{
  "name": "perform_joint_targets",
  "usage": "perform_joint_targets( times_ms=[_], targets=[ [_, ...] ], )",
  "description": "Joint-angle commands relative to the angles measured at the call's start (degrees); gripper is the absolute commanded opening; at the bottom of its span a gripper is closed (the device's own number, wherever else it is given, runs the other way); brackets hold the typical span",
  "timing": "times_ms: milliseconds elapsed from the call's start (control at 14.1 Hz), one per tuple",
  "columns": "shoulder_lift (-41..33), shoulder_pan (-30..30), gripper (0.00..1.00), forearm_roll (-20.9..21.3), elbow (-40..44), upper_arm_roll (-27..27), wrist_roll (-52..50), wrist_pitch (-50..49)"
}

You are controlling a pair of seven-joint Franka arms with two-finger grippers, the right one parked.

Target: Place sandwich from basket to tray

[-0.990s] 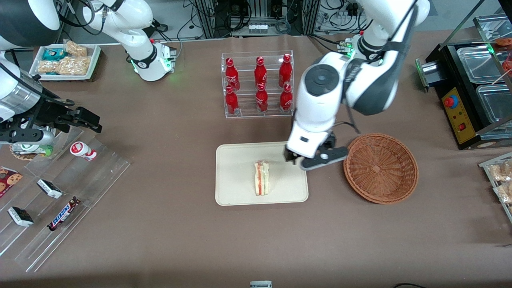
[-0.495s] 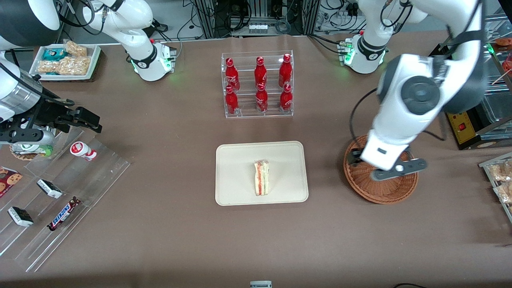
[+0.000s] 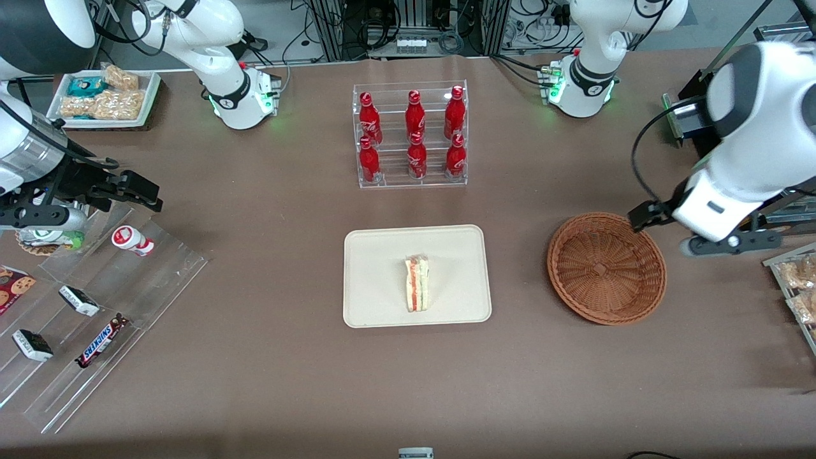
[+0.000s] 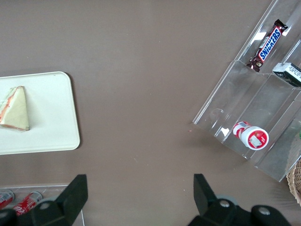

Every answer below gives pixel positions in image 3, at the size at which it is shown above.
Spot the clear acrylic bottle rack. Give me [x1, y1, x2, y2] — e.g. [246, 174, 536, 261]
[352, 80, 469, 189]

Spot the clear acrylic stepped shelf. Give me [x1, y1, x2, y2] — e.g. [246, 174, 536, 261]
[0, 203, 210, 435]

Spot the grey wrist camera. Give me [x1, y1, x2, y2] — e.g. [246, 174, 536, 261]
[0, 205, 89, 232]
[679, 229, 783, 258]

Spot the black food warmer machine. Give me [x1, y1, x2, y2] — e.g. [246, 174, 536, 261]
[662, 22, 816, 240]

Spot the green white snack packet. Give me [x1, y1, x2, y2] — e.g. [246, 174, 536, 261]
[25, 229, 86, 251]

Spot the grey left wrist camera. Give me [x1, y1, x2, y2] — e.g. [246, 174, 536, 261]
[679, 229, 783, 258]

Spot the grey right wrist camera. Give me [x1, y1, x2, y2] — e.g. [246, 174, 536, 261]
[0, 205, 89, 232]

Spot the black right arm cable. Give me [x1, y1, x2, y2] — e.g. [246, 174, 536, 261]
[0, 99, 120, 171]

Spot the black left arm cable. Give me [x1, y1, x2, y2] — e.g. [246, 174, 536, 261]
[630, 102, 686, 206]

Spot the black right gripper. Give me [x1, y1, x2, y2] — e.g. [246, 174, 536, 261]
[43, 155, 164, 213]

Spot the black white snack bar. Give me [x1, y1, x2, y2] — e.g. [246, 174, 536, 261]
[11, 328, 55, 363]
[58, 284, 101, 317]

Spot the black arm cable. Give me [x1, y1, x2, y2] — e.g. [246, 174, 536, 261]
[630, 102, 686, 206]
[0, 99, 120, 171]

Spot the red cola bottle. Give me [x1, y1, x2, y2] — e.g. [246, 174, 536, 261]
[405, 90, 426, 138]
[446, 134, 467, 179]
[407, 132, 428, 180]
[359, 92, 384, 145]
[444, 85, 467, 140]
[359, 136, 382, 184]

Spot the large rice cracker packet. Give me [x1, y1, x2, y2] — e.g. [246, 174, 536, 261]
[93, 89, 147, 121]

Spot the cream rectangular plastic tray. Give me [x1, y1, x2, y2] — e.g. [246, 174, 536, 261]
[342, 224, 493, 329]

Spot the aluminium equipment frame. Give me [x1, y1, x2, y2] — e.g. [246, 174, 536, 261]
[309, 0, 512, 62]

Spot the flat rice cracker packet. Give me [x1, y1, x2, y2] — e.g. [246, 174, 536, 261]
[59, 95, 97, 119]

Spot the grey pastry tray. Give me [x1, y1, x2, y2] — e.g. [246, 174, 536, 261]
[762, 242, 816, 356]

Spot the red cookie package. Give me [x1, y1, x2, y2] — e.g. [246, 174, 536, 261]
[0, 264, 38, 316]

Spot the white red yogurt bottle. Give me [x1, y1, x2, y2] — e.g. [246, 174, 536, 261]
[111, 225, 156, 258]

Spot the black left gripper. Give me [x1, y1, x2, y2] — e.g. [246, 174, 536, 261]
[627, 198, 681, 232]

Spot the white square snack tray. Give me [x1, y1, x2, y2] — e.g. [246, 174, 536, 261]
[46, 68, 162, 131]

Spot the brown Snickers bar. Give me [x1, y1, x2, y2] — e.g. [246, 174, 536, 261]
[75, 313, 131, 369]

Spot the small rice cracker packet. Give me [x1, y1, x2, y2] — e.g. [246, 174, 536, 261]
[101, 63, 140, 92]

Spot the triangular sandwich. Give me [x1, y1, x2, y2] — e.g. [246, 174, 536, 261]
[404, 253, 431, 313]

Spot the round brown wicker basket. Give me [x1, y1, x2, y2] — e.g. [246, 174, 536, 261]
[546, 212, 668, 326]

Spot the wrapped brown pastry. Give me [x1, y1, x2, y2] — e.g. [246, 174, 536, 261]
[780, 254, 816, 291]
[787, 290, 816, 327]

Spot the teal snack packet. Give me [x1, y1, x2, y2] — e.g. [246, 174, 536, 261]
[66, 76, 107, 98]

